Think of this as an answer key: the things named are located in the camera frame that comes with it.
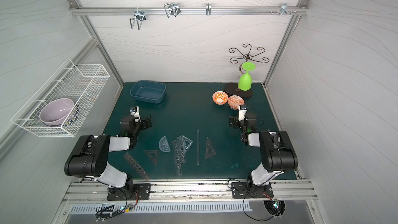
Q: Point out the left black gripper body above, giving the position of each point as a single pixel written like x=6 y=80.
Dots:
x=145 y=122

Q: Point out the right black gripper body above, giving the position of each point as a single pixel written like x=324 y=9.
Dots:
x=234 y=121

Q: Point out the blue plastic storage box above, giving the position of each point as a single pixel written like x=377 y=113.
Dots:
x=148 y=91

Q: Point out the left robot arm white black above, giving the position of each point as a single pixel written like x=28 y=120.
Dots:
x=89 y=157

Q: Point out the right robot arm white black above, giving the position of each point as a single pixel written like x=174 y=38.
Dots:
x=276 y=150

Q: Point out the orange patterned bowl right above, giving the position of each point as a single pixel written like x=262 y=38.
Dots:
x=234 y=101

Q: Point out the orange patterned bowl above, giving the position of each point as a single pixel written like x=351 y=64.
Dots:
x=234 y=101
x=220 y=97

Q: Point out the orange patterned bowl left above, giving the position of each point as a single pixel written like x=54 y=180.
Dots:
x=220 y=97

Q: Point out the blue semicircle protractor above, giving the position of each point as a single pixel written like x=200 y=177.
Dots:
x=164 y=145

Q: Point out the black metal cup stand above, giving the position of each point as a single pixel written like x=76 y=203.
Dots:
x=232 y=88

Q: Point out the small clear triangle ruler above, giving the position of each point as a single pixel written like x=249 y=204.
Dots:
x=152 y=155

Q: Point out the green plastic goblet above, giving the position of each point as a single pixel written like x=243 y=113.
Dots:
x=245 y=80

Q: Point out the dark straight stencil ruler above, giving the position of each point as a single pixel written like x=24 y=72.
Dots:
x=136 y=166

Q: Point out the clear stencil template ruler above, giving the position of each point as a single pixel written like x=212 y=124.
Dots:
x=179 y=155

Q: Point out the green table mat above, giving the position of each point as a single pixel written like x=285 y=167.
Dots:
x=186 y=108

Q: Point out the purple bowl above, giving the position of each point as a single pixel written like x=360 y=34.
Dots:
x=55 y=112

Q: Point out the round cooling fan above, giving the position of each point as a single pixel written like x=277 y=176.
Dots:
x=275 y=207

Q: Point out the metal double hook left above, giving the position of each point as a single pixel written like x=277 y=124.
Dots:
x=137 y=20

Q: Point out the metal double hook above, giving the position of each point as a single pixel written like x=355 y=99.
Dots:
x=172 y=9
x=137 y=20

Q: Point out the metal single hook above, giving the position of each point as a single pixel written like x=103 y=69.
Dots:
x=208 y=9

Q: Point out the metal double hook centre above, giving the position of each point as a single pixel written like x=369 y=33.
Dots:
x=172 y=9

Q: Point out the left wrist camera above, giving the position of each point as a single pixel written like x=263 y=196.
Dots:
x=135 y=113

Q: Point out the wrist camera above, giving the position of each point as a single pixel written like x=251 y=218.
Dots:
x=242 y=109
x=135 y=113

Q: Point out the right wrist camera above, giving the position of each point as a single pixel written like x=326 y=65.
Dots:
x=242 y=109

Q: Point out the white wire basket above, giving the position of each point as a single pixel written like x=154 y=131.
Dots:
x=81 y=83

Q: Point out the white slotted cable duct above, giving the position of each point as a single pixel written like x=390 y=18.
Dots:
x=165 y=207

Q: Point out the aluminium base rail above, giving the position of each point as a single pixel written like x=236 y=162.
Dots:
x=195 y=190

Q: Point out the aluminium top rail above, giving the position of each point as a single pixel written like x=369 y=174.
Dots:
x=185 y=11

